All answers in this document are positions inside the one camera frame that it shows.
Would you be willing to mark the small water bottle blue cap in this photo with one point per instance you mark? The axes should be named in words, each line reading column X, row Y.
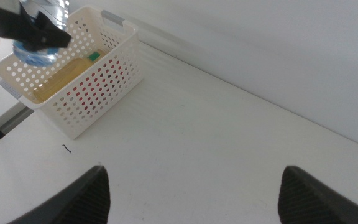
column 37, row 57

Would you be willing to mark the grey aluminium frame rail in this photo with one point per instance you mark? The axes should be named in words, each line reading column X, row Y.
column 11, row 119

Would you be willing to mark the white perforated plastic basket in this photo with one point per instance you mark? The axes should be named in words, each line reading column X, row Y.
column 110, row 81

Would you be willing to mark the red slim soda can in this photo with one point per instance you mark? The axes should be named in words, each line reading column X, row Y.
column 89, row 88

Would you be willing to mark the yellow tea bottle green label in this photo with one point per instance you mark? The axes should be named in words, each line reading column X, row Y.
column 64, row 76

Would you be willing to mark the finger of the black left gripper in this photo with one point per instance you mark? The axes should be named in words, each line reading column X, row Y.
column 48, row 37

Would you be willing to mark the small black thread piece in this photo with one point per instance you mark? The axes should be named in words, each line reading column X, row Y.
column 67, row 149

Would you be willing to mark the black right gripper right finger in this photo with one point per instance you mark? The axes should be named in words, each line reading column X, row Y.
column 309, row 202

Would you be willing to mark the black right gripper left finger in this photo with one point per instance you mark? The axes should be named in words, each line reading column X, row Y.
column 79, row 202

